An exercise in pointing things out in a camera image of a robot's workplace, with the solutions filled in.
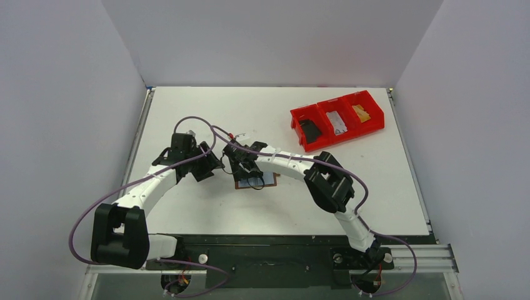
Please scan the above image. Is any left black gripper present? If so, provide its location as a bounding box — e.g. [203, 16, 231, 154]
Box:
[185, 142, 224, 181]

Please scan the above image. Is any brown leather card holder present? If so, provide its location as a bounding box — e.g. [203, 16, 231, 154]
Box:
[235, 172, 279, 191]

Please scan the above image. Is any black VIP card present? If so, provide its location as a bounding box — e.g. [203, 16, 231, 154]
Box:
[299, 119, 323, 144]

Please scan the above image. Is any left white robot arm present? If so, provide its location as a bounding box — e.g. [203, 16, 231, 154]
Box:
[91, 133, 223, 269]

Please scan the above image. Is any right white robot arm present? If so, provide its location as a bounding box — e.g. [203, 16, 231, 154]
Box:
[222, 140, 378, 267]

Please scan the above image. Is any silver card in bin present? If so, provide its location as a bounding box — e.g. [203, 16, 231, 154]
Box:
[326, 111, 348, 136]

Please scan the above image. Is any gold card in bin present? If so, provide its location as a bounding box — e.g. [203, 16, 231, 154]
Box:
[352, 104, 371, 123]

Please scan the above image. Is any red left bin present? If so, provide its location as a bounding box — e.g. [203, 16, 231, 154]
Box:
[290, 104, 333, 153]

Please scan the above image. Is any red bin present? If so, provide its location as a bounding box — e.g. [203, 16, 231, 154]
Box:
[317, 98, 359, 141]
[342, 90, 385, 138]
[290, 104, 333, 153]

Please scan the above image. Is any red middle bin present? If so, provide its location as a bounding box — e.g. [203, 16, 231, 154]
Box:
[317, 98, 359, 141]

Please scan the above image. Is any red right bin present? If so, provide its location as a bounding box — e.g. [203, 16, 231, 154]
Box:
[342, 90, 385, 138]

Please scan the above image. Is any black cable loop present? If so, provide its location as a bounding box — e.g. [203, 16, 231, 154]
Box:
[246, 171, 266, 191]

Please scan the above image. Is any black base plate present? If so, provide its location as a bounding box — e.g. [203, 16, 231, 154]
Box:
[143, 235, 435, 294]

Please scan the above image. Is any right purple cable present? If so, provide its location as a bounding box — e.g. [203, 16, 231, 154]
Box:
[209, 124, 418, 298]

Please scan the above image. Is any purple cable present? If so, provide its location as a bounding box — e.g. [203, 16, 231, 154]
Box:
[68, 116, 231, 299]
[209, 124, 418, 298]

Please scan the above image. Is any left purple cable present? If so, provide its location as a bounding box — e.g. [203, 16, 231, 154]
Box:
[68, 116, 231, 299]

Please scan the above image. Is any aluminium rail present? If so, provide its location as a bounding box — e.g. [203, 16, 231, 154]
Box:
[86, 244, 457, 274]

